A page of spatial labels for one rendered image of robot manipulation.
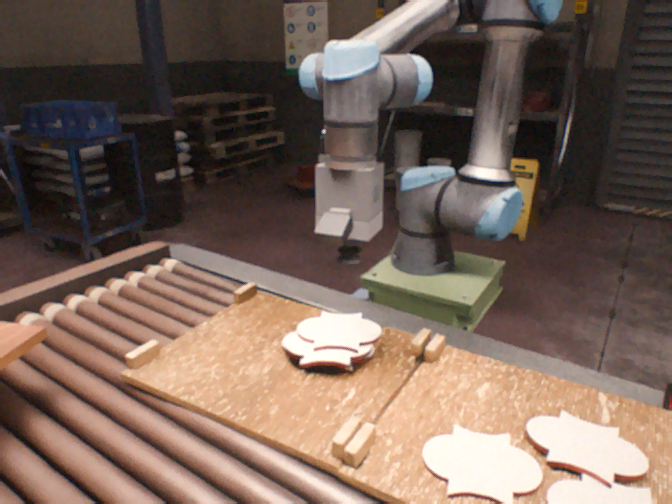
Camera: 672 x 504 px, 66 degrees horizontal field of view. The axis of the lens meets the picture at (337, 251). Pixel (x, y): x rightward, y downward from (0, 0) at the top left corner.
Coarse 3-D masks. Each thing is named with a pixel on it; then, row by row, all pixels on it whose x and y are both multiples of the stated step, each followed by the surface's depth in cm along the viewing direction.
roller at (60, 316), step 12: (48, 312) 107; (60, 312) 106; (72, 312) 107; (60, 324) 104; (72, 324) 102; (84, 324) 101; (96, 324) 102; (84, 336) 100; (96, 336) 98; (108, 336) 97; (120, 336) 98; (108, 348) 95; (120, 348) 94; (132, 348) 93; (120, 360) 94
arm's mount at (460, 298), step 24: (384, 264) 123; (456, 264) 122; (480, 264) 122; (504, 264) 123; (384, 288) 114; (408, 288) 111; (432, 288) 111; (456, 288) 111; (480, 288) 111; (408, 312) 113; (432, 312) 109; (456, 312) 106; (480, 312) 113
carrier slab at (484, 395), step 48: (432, 384) 81; (480, 384) 81; (528, 384) 81; (576, 384) 81; (384, 432) 71; (432, 432) 71; (480, 432) 71; (624, 432) 71; (384, 480) 63; (432, 480) 63; (624, 480) 63
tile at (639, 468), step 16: (544, 416) 72; (560, 416) 72; (528, 432) 69; (544, 432) 69; (560, 432) 69; (576, 432) 69; (592, 432) 69; (608, 432) 69; (544, 448) 66; (560, 448) 66; (576, 448) 66; (592, 448) 66; (608, 448) 66; (624, 448) 66; (560, 464) 64; (576, 464) 63; (592, 464) 63; (608, 464) 63; (624, 464) 63; (640, 464) 64; (608, 480) 61
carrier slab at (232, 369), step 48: (192, 336) 94; (240, 336) 94; (384, 336) 94; (144, 384) 81; (192, 384) 81; (240, 384) 81; (288, 384) 81; (336, 384) 81; (384, 384) 81; (288, 432) 71; (336, 432) 71
